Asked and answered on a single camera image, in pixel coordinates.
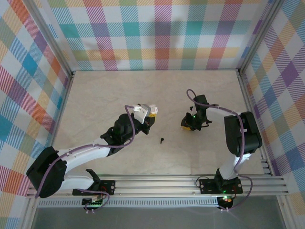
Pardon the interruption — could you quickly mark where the aluminium frame post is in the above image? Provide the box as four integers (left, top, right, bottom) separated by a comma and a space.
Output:
21, 197, 40, 229
23, 0, 74, 79
277, 195, 295, 229
235, 0, 286, 74

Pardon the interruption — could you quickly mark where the slotted grey cable tray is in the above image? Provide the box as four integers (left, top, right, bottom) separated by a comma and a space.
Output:
37, 197, 220, 208

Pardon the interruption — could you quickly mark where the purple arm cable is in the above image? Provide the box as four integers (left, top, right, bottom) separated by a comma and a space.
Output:
34, 104, 139, 213
186, 89, 253, 212

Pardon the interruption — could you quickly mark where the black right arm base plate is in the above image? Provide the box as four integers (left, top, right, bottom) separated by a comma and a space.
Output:
199, 177, 244, 194

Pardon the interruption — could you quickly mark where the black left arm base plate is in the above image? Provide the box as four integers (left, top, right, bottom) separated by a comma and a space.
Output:
72, 180, 116, 197

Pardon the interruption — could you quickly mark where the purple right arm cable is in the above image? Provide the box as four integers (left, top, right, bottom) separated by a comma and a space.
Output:
186, 89, 253, 212

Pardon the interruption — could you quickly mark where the aluminium side rail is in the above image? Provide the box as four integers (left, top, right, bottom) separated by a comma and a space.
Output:
237, 69, 275, 177
49, 71, 76, 150

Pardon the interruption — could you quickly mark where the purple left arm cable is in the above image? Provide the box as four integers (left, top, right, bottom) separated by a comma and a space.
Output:
34, 104, 139, 213

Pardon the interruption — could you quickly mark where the aluminium mounting rail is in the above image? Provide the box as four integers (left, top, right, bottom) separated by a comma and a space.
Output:
25, 173, 290, 199

